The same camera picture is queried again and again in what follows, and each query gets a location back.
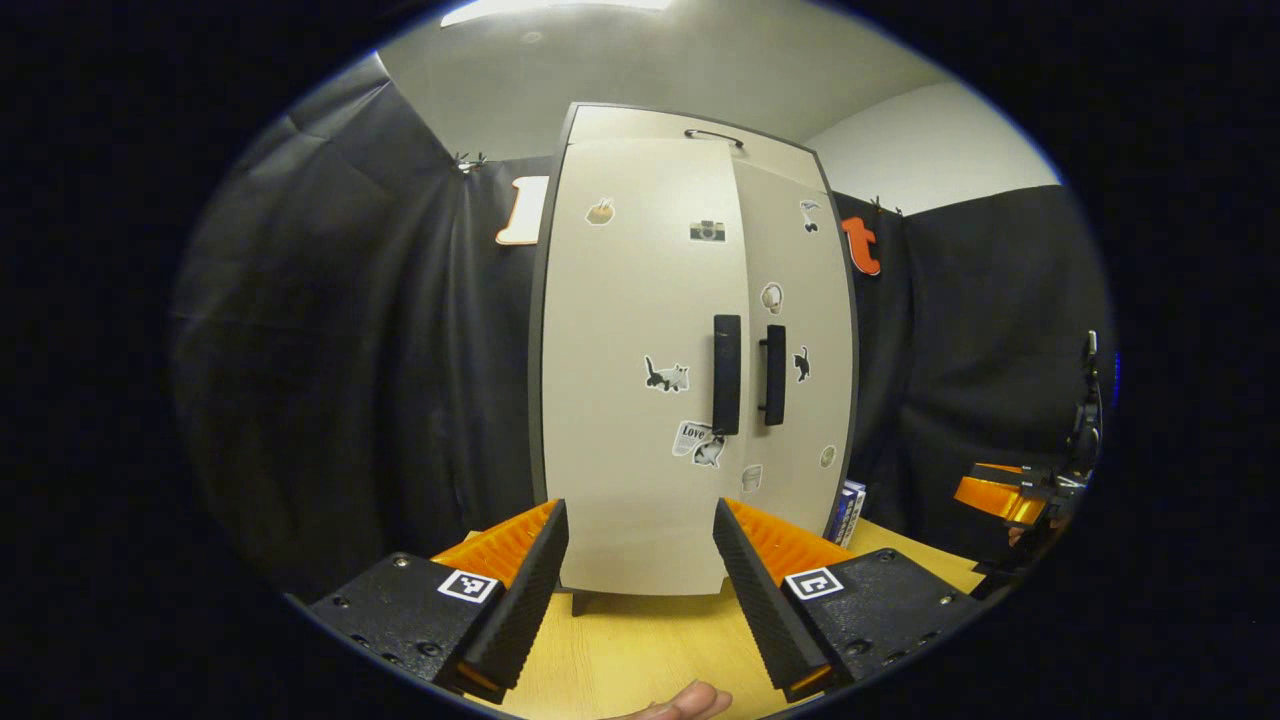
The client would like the black backdrop cloth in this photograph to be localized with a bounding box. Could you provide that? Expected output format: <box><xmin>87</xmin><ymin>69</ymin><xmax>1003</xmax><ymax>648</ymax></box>
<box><xmin>170</xmin><ymin>80</ymin><xmax>1116</xmax><ymax>601</ymax></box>

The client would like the black door handle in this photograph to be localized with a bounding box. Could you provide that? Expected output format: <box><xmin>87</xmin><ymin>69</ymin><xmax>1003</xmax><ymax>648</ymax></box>
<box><xmin>712</xmin><ymin>314</ymin><xmax>743</xmax><ymax>436</ymax></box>
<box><xmin>757</xmin><ymin>324</ymin><xmax>788</xmax><ymax>427</ymax></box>

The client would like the black right door handle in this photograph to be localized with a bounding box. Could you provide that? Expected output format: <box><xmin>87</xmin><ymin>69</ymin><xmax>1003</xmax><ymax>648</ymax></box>
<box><xmin>757</xmin><ymin>324</ymin><xmax>788</xmax><ymax>427</ymax></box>

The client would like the black left door handle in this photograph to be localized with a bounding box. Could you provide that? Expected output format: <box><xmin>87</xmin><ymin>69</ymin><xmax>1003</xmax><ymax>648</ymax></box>
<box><xmin>712</xmin><ymin>314</ymin><xmax>743</xmax><ymax>436</ymax></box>

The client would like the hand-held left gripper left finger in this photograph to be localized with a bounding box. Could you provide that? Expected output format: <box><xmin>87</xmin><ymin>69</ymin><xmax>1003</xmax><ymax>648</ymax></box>
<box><xmin>305</xmin><ymin>498</ymin><xmax>571</xmax><ymax>703</ymax></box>

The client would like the white shoe cabinet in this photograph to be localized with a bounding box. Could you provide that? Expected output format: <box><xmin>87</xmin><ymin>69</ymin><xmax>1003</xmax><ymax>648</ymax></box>
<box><xmin>528</xmin><ymin>100</ymin><xmax>863</xmax><ymax>616</ymax></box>

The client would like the white cabinet door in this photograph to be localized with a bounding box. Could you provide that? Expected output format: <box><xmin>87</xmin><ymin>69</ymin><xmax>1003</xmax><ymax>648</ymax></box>
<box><xmin>540</xmin><ymin>137</ymin><xmax>751</xmax><ymax>598</ymax></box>
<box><xmin>730</xmin><ymin>160</ymin><xmax>859</xmax><ymax>546</ymax></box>

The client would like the ceiling light panel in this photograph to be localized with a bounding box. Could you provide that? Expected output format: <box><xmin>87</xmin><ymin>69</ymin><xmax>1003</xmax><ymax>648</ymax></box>
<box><xmin>440</xmin><ymin>0</ymin><xmax>673</xmax><ymax>28</ymax></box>

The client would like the white cabinet drawer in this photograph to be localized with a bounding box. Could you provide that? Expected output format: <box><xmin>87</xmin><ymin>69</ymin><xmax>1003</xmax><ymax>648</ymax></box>
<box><xmin>568</xmin><ymin>103</ymin><xmax>826</xmax><ymax>191</ymax></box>

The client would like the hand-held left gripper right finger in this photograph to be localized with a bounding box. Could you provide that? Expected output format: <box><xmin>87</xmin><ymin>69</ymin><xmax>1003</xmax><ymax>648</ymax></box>
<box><xmin>712</xmin><ymin>497</ymin><xmax>986</xmax><ymax>703</ymax></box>

